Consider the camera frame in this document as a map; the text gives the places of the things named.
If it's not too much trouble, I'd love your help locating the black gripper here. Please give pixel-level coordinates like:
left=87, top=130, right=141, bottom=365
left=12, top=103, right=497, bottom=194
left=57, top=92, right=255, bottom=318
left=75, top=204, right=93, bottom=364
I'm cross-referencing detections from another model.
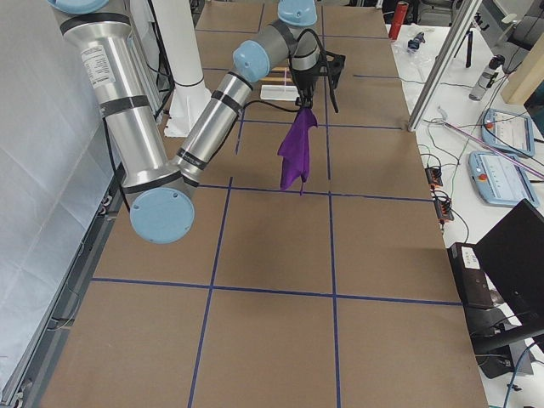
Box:
left=292, top=68, right=319, bottom=109

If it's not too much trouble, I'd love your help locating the purple towel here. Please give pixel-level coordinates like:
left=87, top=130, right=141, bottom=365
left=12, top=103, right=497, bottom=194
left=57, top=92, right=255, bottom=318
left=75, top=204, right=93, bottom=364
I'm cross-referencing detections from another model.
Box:
left=277, top=107, right=318, bottom=191

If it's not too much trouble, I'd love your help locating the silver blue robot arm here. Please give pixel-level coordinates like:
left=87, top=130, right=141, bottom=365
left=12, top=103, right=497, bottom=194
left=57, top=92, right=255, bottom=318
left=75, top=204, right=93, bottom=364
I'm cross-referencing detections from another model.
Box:
left=51, top=1, right=326, bottom=244

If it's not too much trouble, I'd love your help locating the white rack base tray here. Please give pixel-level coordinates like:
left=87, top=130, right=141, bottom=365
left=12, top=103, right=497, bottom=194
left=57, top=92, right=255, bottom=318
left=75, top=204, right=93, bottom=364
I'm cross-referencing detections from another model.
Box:
left=260, top=84, right=298, bottom=102

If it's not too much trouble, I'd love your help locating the left wooden rack rod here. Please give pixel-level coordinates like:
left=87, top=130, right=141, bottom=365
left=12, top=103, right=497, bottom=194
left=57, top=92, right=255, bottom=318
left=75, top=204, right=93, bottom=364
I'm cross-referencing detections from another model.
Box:
left=261, top=76, right=294, bottom=86

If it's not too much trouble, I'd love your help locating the dark blue cloth bundle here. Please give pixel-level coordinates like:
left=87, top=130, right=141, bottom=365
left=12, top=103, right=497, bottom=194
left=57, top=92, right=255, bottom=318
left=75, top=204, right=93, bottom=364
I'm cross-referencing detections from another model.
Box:
left=407, top=31, right=426, bottom=52

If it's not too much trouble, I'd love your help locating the red cylinder tube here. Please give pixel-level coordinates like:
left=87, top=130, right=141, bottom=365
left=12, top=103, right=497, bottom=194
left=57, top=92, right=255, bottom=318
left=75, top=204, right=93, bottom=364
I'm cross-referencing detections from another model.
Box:
left=388, top=1, right=410, bottom=41

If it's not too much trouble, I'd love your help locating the far orange connector block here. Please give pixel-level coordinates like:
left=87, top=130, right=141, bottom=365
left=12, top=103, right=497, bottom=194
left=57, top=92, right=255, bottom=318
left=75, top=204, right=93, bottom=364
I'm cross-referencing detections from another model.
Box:
left=425, top=167, right=443, bottom=190

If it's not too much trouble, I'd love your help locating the orange connector block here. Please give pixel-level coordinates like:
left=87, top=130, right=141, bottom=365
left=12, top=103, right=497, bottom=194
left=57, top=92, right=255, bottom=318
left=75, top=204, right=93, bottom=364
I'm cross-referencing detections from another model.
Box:
left=433, top=195, right=455, bottom=224
left=425, top=167, right=443, bottom=190

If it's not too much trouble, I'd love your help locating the near orange connector block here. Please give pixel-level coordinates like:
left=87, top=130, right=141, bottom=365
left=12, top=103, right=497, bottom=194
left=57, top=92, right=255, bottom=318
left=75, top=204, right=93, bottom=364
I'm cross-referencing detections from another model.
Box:
left=433, top=195, right=455, bottom=224

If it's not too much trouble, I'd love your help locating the far blue teach pendant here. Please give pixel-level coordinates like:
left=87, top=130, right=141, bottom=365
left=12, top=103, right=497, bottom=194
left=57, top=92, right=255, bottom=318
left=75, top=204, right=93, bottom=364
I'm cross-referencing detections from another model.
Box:
left=481, top=109, right=536, bottom=157

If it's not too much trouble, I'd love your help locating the blue teach pendant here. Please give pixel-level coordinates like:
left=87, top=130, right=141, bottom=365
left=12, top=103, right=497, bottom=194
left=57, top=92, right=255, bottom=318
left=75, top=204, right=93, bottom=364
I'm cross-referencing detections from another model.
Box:
left=481, top=109, right=536, bottom=157
left=468, top=151, right=540, bottom=207

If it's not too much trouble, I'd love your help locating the near blue teach pendant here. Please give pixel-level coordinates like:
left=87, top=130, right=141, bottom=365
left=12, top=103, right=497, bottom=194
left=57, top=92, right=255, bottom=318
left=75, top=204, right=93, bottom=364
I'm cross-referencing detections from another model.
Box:
left=468, top=151, right=540, bottom=207

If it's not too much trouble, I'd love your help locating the pink stick with green tip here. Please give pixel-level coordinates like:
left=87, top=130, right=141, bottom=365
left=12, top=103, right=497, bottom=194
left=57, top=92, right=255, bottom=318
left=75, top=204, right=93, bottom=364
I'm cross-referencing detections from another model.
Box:
left=442, top=122, right=544, bottom=180

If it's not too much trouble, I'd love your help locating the white curtain sheet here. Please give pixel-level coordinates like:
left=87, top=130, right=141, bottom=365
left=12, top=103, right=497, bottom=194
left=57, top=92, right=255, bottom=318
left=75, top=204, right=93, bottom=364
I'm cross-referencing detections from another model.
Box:
left=1, top=1, right=112, bottom=383

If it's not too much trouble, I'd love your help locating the black computer box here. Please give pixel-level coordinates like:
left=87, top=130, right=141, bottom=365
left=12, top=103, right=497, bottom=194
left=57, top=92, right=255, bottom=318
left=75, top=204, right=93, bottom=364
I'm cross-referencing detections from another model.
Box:
left=448, top=242, right=504, bottom=310

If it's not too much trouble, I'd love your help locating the black monitor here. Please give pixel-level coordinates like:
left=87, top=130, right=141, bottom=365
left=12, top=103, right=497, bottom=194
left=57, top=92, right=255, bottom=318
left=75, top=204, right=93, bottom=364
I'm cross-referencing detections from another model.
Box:
left=473, top=199, right=543, bottom=318

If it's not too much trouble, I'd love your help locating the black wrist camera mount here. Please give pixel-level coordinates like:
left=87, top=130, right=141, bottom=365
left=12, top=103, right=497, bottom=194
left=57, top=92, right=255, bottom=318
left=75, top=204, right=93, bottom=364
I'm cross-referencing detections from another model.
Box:
left=320, top=51, right=346, bottom=90

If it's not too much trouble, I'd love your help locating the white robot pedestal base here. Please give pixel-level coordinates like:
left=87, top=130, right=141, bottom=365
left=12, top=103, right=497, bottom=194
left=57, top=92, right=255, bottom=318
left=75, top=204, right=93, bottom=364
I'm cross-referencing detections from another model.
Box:
left=152, top=0, right=211, bottom=138

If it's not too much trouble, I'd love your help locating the aluminium frame post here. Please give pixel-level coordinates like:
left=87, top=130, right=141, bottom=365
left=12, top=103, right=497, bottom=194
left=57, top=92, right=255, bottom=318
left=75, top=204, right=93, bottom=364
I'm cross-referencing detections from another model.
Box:
left=407, top=0, right=482, bottom=132

